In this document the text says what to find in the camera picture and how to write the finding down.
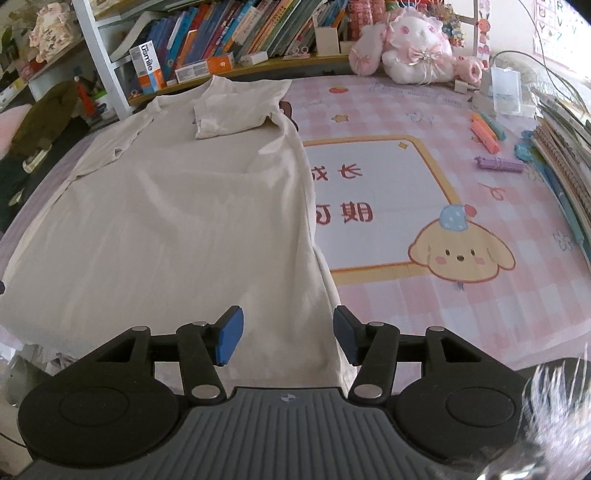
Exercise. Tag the dark brown hanging garment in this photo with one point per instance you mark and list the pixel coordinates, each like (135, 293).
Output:
(46, 120)

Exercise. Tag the pink fluffy cushion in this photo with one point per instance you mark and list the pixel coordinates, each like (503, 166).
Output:
(10, 121)

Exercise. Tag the pink checkered cartoon table mat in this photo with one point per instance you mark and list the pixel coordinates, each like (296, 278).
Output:
(416, 235)

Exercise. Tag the orange highlighter pen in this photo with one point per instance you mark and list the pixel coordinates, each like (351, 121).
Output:
(484, 133)

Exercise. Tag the beige polo shirt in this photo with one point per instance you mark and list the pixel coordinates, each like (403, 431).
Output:
(201, 201)

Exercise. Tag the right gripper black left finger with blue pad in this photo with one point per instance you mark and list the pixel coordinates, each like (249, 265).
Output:
(198, 348)

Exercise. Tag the white shelf frame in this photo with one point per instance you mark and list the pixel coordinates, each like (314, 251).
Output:
(102, 34)

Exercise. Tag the teal highlighter pen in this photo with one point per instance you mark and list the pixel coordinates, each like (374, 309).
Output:
(494, 126)

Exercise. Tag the floral dressed doll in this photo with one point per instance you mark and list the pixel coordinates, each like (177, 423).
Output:
(54, 31)

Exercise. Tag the white orange usmile box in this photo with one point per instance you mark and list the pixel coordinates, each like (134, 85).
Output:
(147, 67)

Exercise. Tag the small white box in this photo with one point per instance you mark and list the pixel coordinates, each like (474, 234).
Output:
(254, 58)

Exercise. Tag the purple pen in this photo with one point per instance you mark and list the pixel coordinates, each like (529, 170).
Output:
(500, 164)

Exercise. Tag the row of colourful books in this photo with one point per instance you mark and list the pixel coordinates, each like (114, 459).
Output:
(186, 34)

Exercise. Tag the wooden shelf board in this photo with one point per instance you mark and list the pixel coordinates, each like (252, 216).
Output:
(271, 69)

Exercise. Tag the white orange flat carton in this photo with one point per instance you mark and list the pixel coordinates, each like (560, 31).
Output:
(210, 66)

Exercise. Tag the beige pen holder box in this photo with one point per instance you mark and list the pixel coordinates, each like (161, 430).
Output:
(327, 41)

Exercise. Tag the clear plastic card holder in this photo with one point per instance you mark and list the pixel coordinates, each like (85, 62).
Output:
(506, 91)

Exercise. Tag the white pink plush bunny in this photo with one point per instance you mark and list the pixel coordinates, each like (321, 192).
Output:
(412, 49)

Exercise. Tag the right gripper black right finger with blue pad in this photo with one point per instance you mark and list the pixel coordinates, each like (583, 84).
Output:
(377, 348)

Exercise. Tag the stack of notebooks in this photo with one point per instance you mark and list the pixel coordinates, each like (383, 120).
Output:
(564, 143)

